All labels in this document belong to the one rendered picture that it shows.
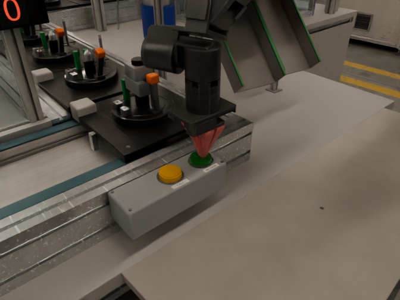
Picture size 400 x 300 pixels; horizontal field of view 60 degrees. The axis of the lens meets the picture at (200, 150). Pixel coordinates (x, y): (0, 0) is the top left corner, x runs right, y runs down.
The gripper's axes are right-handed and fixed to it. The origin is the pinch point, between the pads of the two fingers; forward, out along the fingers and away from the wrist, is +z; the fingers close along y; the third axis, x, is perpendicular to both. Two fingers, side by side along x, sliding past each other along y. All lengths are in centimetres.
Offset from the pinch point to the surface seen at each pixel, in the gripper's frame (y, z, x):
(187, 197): 6.2, 5.3, 3.2
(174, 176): 7.4, 0.9, 1.4
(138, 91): 0.9, -5.9, -18.8
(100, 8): -46, 1, -129
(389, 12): -403, 52, -137
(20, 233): 31.3, 2.4, -3.8
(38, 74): 10, -1, -55
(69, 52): -4, -1, -68
